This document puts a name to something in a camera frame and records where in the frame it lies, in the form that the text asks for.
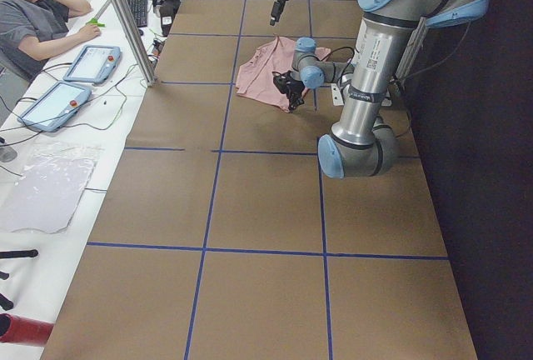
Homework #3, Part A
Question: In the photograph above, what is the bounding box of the blue teach pendant near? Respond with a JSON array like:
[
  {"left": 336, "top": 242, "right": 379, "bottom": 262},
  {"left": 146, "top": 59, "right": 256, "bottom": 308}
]
[{"left": 17, "top": 82, "right": 92, "bottom": 133}]

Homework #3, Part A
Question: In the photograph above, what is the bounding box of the blue teach pendant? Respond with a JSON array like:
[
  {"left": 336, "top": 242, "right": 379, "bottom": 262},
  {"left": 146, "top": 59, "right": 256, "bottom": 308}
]
[
  {"left": 17, "top": 82, "right": 92, "bottom": 133},
  {"left": 63, "top": 45, "right": 122, "bottom": 84}
]

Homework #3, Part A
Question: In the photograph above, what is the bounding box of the brown paper table cover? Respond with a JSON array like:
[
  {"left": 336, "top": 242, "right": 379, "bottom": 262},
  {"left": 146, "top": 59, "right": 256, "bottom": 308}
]
[{"left": 43, "top": 0, "right": 476, "bottom": 359}]

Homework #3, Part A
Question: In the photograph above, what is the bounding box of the seated person grey shirt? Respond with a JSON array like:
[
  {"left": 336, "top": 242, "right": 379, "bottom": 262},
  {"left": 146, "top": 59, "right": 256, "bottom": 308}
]
[{"left": 1, "top": 0, "right": 101, "bottom": 83}]

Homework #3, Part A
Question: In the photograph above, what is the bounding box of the clear plastic bag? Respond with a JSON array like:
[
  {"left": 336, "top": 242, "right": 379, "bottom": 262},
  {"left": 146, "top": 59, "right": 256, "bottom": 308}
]
[{"left": 1, "top": 142, "right": 103, "bottom": 234}]

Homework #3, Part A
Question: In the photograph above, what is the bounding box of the blue teach pendant far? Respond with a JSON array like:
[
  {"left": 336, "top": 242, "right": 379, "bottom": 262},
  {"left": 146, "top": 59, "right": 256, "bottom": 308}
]
[{"left": 63, "top": 45, "right": 122, "bottom": 84}]

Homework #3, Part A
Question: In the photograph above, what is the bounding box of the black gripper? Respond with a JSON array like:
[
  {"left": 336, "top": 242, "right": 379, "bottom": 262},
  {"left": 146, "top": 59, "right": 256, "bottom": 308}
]
[
  {"left": 270, "top": 0, "right": 289, "bottom": 26},
  {"left": 272, "top": 71, "right": 308, "bottom": 113}
]

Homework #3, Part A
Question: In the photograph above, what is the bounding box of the red cylinder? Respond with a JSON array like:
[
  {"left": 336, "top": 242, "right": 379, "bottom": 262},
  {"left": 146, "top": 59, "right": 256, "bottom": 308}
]
[{"left": 1, "top": 313, "right": 54, "bottom": 347}]

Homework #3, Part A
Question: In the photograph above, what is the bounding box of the pink Snoopy t-shirt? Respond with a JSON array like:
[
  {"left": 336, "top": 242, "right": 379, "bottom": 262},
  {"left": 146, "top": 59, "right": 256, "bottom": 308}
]
[{"left": 235, "top": 34, "right": 332, "bottom": 113}]

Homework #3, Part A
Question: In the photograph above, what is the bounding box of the aluminium frame post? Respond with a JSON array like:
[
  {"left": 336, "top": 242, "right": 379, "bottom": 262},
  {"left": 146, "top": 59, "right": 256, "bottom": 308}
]
[{"left": 110, "top": 0, "right": 157, "bottom": 87}]

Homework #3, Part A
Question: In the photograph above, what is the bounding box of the black keyboard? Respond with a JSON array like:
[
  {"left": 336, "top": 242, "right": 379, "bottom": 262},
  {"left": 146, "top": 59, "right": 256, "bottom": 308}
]
[{"left": 126, "top": 0, "right": 148, "bottom": 28}]

